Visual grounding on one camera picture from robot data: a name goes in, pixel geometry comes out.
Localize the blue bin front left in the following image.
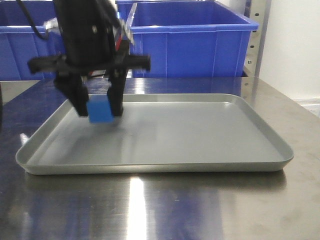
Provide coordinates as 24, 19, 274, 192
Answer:
0, 25, 65, 81

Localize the blue foam cube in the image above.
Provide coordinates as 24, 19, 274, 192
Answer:
87, 100, 114, 124

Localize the blue bin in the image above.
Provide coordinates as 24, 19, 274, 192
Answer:
0, 25, 65, 81
127, 1, 259, 78
115, 0, 135, 21

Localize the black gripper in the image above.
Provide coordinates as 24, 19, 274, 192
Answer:
27, 0, 151, 117

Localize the blue bin front right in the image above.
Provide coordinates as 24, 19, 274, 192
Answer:
127, 1, 259, 78

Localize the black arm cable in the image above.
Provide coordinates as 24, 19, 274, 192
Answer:
16, 0, 50, 41

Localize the blue bin rear right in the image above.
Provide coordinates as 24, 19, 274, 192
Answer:
115, 0, 135, 21

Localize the steel shelf upright post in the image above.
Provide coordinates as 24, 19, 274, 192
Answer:
244, 0, 272, 77

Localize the grey metal tray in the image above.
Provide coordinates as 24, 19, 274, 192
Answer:
15, 93, 294, 175

